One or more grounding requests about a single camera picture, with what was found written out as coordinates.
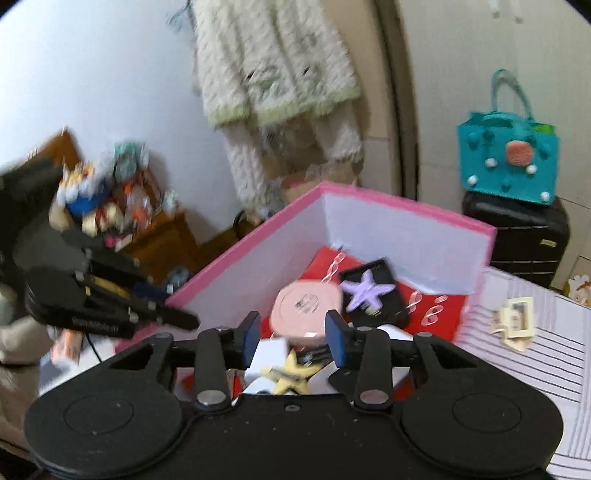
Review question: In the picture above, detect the yellow star hair clip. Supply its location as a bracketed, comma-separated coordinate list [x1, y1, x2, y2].
[260, 350, 322, 395]

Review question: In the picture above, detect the cream rectangular hair claw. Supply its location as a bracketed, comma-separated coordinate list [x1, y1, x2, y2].
[490, 297, 536, 353]

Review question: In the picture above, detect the beige wardrobe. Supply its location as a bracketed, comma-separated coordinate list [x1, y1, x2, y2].
[325, 1, 590, 288]

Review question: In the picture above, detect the purple starfish hair clip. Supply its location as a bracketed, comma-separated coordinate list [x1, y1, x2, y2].
[339, 270, 397, 313]

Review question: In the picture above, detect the cream knitted cardigan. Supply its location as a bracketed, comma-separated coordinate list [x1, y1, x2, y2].
[190, 1, 363, 215]

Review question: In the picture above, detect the black rubber tray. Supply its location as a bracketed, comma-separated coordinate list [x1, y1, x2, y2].
[339, 259, 410, 329]

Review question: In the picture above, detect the cluttered wooden side cabinet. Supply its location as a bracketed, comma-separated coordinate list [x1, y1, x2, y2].
[27, 128, 199, 282]

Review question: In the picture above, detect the pink storage box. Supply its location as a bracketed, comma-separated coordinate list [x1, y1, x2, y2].
[115, 180, 498, 398]

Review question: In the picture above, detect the black suitcase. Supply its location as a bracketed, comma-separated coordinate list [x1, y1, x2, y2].
[462, 192, 571, 288]

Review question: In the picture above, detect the teal felt handbag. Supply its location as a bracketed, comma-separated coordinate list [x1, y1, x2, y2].
[457, 69, 560, 205]

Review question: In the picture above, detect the orange patterned gift bag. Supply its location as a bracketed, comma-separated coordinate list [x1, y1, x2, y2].
[565, 274, 591, 307]

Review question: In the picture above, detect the striped white table cloth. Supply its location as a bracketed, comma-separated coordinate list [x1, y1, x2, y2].
[456, 268, 590, 479]

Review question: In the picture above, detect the pink round compact case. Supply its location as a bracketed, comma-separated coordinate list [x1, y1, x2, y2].
[270, 280, 342, 347]

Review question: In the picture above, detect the white power adapter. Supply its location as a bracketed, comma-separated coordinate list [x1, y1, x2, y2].
[243, 338, 290, 395]

